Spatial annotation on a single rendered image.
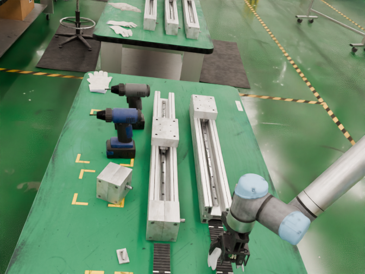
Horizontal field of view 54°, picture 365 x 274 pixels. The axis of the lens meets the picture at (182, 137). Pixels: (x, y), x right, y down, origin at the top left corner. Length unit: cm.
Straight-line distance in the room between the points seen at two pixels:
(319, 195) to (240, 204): 21
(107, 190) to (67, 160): 28
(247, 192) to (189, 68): 215
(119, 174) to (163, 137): 26
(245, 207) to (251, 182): 6
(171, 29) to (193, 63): 32
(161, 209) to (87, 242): 25
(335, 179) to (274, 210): 20
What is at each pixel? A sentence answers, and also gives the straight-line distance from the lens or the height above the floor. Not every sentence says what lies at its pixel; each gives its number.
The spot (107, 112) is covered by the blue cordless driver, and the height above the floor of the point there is 99.
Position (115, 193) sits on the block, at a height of 83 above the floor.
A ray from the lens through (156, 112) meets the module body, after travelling 169.
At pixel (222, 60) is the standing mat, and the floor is 1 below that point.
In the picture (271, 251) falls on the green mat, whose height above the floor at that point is 78.
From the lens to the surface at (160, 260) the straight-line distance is 114.
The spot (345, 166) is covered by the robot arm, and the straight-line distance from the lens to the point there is 100.
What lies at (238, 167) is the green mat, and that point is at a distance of 159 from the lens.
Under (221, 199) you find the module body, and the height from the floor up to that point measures 83.
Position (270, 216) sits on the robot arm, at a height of 113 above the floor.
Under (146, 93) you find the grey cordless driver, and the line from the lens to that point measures 163.
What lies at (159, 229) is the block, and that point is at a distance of 119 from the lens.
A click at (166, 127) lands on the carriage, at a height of 90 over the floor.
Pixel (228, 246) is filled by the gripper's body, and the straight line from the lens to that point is 104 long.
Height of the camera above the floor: 173
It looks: 34 degrees down
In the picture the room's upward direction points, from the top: 10 degrees clockwise
